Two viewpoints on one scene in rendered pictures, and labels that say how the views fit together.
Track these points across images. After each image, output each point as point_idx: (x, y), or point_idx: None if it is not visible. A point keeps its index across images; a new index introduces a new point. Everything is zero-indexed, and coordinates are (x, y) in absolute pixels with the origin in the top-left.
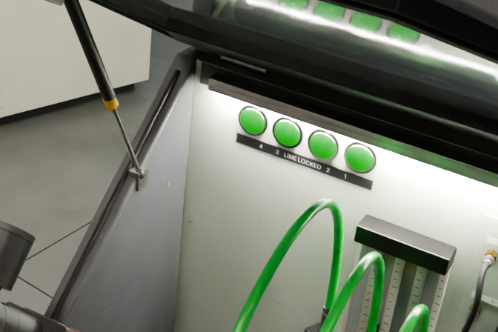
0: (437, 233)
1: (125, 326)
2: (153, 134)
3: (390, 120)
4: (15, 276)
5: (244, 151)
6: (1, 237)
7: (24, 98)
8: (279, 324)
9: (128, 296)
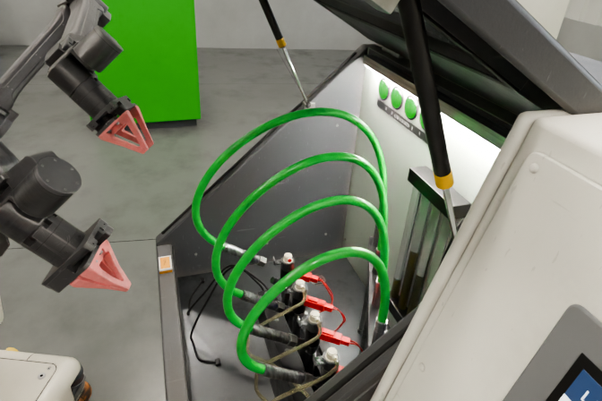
0: (461, 189)
1: (295, 203)
2: (324, 85)
3: (448, 89)
4: (94, 60)
5: (379, 112)
6: (91, 34)
7: None
8: None
9: (297, 184)
